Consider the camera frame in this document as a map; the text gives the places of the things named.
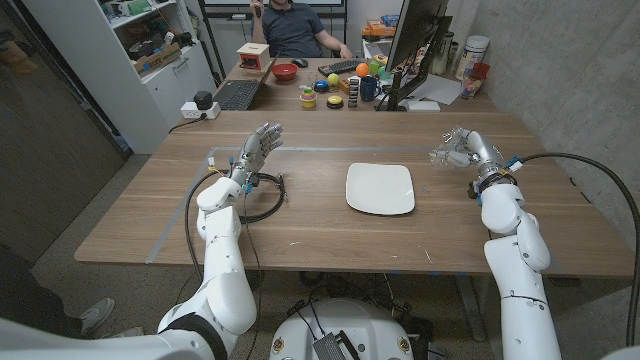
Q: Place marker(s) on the tall dark bottle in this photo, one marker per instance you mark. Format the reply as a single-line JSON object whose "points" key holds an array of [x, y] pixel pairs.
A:
{"points": [[442, 55]]}

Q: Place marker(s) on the white printed canister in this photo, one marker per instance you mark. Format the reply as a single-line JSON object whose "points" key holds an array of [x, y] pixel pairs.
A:
{"points": [[472, 55]]}

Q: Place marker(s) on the small flat white box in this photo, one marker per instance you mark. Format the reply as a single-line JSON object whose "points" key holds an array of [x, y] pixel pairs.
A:
{"points": [[422, 105]]}

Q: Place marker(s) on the black keyboard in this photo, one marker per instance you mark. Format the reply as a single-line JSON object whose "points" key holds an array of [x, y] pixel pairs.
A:
{"points": [[340, 66]]}

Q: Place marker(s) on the person in dark trousers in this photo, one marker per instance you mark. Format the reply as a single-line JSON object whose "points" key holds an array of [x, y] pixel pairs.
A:
{"points": [[30, 300]]}

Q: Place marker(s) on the brown cardboard box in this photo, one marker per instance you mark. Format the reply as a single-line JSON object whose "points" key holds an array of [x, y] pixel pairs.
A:
{"points": [[157, 61]]}

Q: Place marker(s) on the green toy cup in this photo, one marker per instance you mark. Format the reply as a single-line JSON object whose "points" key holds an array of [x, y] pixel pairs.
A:
{"points": [[374, 66]]}

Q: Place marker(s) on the yellow and black button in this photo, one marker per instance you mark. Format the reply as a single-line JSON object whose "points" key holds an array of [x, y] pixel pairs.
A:
{"points": [[335, 101]]}

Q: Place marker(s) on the blue round button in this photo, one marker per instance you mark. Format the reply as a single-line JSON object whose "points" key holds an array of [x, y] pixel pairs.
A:
{"points": [[321, 86]]}

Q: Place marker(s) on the black computer mouse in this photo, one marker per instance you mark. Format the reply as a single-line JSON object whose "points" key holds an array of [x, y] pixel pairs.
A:
{"points": [[300, 62]]}

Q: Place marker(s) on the grey finned module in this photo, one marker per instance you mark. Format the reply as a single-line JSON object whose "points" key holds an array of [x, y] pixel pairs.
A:
{"points": [[330, 348]]}

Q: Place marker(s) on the dark open laptop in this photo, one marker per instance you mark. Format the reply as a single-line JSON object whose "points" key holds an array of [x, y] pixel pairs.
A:
{"points": [[239, 94]]}

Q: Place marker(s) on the orange box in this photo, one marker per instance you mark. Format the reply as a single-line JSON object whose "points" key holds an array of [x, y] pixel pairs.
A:
{"points": [[377, 29]]}

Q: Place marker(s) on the white power strip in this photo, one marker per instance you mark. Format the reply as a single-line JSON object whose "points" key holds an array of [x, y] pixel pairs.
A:
{"points": [[192, 111]]}

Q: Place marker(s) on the green box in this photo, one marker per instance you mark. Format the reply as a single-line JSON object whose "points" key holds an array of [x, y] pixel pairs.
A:
{"points": [[139, 7]]}

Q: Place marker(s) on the dark blue mug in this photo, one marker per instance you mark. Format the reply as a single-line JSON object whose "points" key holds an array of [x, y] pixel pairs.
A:
{"points": [[369, 89]]}

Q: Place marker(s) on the orange ball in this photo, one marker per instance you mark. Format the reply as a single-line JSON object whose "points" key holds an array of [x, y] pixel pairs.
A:
{"points": [[362, 70]]}

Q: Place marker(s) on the grey table leg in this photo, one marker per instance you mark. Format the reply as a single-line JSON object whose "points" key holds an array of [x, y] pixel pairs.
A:
{"points": [[471, 307]]}

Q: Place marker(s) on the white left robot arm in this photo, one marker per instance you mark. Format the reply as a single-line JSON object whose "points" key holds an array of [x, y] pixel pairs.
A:
{"points": [[222, 260]]}

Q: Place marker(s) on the white robot torso base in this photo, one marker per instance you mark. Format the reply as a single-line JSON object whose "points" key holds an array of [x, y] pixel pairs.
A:
{"points": [[345, 320]]}

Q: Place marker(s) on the red snack jar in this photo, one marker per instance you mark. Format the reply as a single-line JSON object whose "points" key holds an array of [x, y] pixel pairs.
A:
{"points": [[472, 86]]}

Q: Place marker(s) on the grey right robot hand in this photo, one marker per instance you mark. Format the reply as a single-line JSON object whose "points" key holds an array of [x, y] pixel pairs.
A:
{"points": [[482, 147]]}

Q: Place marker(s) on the colourful stacking cup toy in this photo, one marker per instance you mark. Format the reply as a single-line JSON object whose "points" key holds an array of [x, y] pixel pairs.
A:
{"points": [[308, 100]]}

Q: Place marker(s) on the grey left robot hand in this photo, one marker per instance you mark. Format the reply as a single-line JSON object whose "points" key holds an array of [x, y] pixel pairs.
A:
{"points": [[255, 152]]}

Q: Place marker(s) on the person in dark polo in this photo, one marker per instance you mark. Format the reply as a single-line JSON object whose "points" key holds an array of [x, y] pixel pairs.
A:
{"points": [[295, 30]]}

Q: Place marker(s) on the white paper sheets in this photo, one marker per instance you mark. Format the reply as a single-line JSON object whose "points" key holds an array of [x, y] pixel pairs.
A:
{"points": [[440, 90]]}

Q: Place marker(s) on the white shelf cabinet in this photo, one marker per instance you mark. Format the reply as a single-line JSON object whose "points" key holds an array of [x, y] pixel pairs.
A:
{"points": [[160, 95]]}

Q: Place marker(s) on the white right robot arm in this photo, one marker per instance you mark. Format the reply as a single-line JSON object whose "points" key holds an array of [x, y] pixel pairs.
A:
{"points": [[520, 280]]}

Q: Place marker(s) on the black monitor on stand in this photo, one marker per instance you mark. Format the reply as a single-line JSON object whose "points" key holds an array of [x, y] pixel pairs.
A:
{"points": [[415, 30]]}

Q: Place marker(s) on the black power adapter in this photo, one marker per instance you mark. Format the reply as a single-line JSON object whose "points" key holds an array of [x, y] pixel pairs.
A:
{"points": [[203, 99]]}

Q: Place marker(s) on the white and red box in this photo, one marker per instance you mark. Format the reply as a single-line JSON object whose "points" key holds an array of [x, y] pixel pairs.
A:
{"points": [[253, 52]]}

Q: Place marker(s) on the white paper plate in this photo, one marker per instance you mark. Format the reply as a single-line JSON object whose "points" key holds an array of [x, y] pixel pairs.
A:
{"points": [[380, 189]]}

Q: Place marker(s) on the yellow ball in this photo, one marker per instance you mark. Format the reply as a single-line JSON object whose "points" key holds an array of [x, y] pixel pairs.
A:
{"points": [[333, 79]]}

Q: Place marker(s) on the red bowl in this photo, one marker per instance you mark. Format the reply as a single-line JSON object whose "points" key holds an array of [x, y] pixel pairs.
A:
{"points": [[284, 72]]}

